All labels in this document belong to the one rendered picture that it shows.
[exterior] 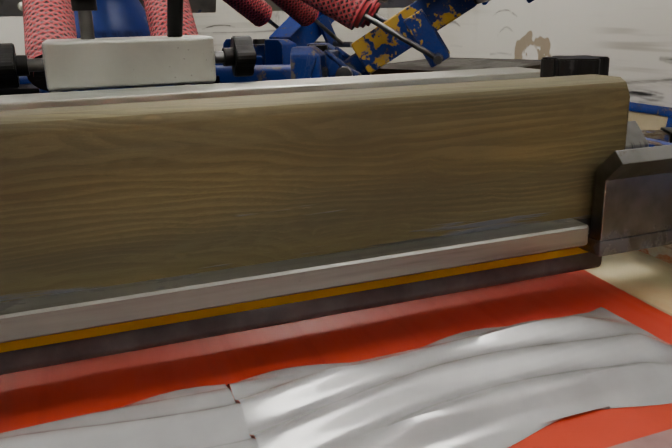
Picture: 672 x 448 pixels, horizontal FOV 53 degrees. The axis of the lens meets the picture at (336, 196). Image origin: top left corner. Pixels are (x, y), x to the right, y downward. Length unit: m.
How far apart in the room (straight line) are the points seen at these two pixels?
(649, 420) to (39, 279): 0.22
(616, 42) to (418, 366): 2.78
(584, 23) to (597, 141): 2.82
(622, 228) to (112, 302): 0.23
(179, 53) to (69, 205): 0.30
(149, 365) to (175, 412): 0.04
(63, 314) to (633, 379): 0.21
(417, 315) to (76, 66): 0.33
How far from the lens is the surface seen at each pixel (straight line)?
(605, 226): 0.34
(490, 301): 0.34
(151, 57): 0.54
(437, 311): 0.33
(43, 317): 0.26
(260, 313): 0.30
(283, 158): 0.27
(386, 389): 0.25
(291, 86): 0.51
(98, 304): 0.26
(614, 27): 3.03
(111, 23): 1.04
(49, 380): 0.30
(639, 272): 0.40
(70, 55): 0.54
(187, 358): 0.30
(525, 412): 0.25
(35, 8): 0.77
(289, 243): 0.28
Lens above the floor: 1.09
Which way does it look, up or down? 15 degrees down
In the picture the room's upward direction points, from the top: 1 degrees counter-clockwise
